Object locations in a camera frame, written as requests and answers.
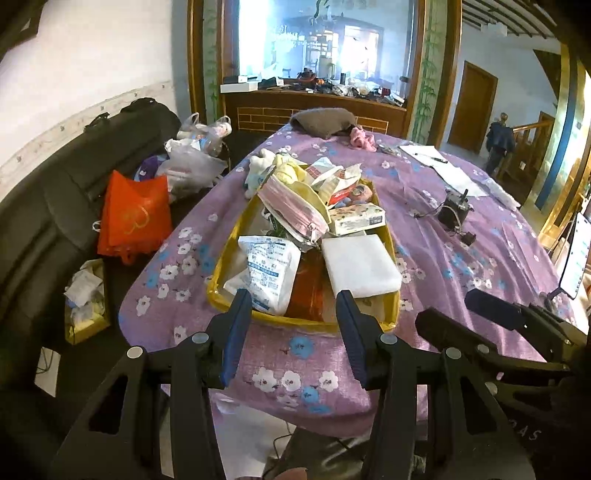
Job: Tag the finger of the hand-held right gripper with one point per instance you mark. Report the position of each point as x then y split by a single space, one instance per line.
438 325
494 307

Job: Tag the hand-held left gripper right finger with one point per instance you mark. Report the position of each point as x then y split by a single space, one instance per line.
353 337

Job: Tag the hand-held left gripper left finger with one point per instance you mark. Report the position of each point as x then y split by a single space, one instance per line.
235 332

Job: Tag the yellow cardboard box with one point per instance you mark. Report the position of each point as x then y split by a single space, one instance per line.
221 272

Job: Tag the white blue printed packet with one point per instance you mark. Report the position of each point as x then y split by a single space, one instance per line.
268 272

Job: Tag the blue cloth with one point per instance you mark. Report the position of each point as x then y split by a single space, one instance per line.
341 203

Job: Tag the white packet red mark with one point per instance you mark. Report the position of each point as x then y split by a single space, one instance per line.
321 173

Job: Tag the yellow towel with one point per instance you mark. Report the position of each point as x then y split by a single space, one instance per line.
300 177

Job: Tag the pink round soft item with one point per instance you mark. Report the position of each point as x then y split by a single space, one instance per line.
362 194

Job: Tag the purple floral tablecloth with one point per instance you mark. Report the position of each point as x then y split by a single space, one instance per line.
461 277

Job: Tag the white foam pad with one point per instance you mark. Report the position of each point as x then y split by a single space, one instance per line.
360 265

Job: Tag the phone on stand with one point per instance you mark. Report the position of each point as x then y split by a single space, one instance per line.
577 258

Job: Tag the black small device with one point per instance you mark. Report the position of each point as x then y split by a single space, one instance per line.
452 212

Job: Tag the crumpled clear plastic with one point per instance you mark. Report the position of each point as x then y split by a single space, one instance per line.
501 194

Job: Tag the white printed tissue packet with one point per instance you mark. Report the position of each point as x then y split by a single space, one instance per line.
358 219

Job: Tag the white loose paper sheet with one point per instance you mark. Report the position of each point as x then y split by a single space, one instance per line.
461 177

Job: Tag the pink face masks pack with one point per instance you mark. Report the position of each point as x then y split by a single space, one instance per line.
291 207

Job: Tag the cardboard box with waste paper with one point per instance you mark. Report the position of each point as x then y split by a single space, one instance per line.
87 300

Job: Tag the red plastic bag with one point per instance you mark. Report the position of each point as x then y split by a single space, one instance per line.
134 217

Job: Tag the black pen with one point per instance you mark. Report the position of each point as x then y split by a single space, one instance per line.
431 158

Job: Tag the white plush toy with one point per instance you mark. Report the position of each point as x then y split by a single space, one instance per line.
258 170

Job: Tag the wooden stair railing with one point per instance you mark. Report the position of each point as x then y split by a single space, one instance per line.
531 143

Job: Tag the white plastic bag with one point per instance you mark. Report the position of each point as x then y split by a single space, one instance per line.
189 170

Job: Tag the white notebook paper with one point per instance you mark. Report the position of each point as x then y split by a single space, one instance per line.
422 151

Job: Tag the small metal keys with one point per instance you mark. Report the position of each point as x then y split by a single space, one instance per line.
390 149

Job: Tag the gold blue pillar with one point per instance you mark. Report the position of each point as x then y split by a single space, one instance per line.
568 138

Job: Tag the pink crumpled cloth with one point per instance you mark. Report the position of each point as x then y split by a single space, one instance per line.
362 138

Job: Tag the clear plastic bag with bottles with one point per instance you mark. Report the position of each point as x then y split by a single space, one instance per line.
205 134

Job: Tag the wooden door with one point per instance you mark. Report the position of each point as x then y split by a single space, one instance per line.
471 106

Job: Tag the brown fuzzy cloth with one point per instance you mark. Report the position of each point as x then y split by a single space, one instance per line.
323 121

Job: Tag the black sofa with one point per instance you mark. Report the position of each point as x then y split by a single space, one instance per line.
46 207

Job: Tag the wooden partition cabinet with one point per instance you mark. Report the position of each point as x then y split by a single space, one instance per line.
277 108

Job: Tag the white flat box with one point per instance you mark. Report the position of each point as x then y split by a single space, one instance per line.
238 87

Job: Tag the counter clutter pile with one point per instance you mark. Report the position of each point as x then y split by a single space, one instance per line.
341 87

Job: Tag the glass partition window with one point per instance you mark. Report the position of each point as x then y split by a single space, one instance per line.
258 37

